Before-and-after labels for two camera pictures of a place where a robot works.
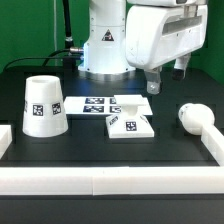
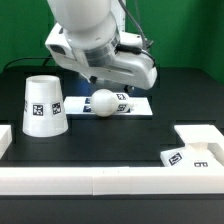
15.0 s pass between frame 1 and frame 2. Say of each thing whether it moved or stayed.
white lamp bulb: moved
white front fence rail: stayed
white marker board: stayed
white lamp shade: stayed
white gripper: moved
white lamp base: moved
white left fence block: stayed
